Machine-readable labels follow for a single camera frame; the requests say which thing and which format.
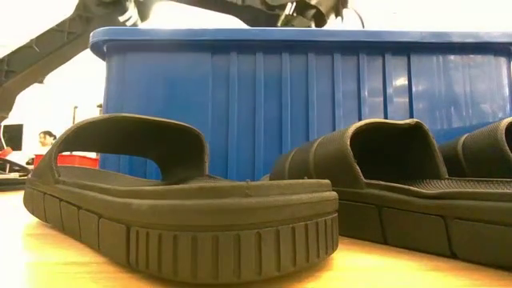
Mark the large blue plastic bin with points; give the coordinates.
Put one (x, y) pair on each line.
(280, 100)

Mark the textured black slide sandal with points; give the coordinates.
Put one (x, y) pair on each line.
(400, 224)
(480, 156)

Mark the smooth black slide sandal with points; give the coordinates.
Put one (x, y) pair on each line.
(200, 224)

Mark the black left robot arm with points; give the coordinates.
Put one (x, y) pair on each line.
(48, 52)

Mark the red plastic bin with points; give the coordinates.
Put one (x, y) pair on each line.
(80, 161)

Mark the person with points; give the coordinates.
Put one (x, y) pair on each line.
(47, 140)

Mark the black computer monitor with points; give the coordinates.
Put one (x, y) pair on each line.
(13, 136)

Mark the red bar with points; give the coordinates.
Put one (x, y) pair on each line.
(5, 153)

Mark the black table slab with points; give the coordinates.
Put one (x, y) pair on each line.
(12, 183)

